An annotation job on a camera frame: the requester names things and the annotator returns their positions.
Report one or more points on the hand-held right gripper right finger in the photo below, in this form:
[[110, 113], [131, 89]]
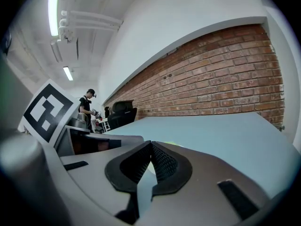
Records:
[[207, 185]]

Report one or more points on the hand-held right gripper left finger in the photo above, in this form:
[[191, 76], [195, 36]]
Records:
[[94, 173]]

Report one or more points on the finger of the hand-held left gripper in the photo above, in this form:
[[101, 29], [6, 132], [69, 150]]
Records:
[[127, 141]]

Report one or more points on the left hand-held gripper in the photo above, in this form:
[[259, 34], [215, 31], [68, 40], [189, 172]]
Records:
[[47, 109]]

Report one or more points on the green cabbage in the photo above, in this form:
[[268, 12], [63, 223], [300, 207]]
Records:
[[171, 142]]

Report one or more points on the light blue table top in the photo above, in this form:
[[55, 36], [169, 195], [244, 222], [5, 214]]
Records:
[[211, 138]]

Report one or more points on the black office chair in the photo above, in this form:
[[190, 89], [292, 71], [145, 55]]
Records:
[[121, 116]]

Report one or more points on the small white table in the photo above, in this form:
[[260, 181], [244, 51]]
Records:
[[104, 123]]

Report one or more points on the short ceiling light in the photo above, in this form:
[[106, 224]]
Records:
[[68, 73]]

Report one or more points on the unlit ceiling light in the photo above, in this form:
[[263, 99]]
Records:
[[57, 52]]

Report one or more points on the long ceiling light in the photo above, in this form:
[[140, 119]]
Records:
[[54, 10]]

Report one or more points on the white ceiling pipes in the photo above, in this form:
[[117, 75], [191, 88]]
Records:
[[94, 20]]

